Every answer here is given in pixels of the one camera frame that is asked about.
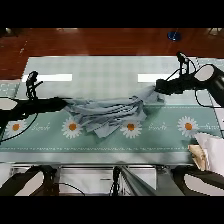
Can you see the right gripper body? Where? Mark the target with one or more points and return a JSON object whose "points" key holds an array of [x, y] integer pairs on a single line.
{"points": [[173, 85]]}

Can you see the blue round object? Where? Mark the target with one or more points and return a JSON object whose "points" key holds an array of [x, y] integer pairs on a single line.
{"points": [[174, 35]]}

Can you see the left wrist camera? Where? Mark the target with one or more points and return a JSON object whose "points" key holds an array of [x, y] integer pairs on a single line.
{"points": [[31, 80]]}

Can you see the light blue shirt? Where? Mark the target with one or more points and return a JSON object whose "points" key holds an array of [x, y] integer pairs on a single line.
{"points": [[106, 115]]}

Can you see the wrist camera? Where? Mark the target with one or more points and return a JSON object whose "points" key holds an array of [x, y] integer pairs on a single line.
{"points": [[181, 60], [31, 80]]}

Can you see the silver frame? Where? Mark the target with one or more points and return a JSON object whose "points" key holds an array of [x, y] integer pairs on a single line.
{"points": [[140, 186]]}

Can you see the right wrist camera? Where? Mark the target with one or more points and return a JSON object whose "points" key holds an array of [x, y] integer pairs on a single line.
{"points": [[181, 60]]}

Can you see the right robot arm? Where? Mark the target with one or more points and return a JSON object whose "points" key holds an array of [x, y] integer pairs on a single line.
{"points": [[215, 81]]}

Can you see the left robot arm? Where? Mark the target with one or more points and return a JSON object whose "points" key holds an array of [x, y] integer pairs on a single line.
{"points": [[40, 105]]}

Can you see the tan garment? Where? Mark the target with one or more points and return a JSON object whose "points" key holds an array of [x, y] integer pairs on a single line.
{"points": [[196, 155]]}

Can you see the white garment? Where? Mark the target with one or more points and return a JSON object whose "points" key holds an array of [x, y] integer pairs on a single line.
{"points": [[213, 150]]}

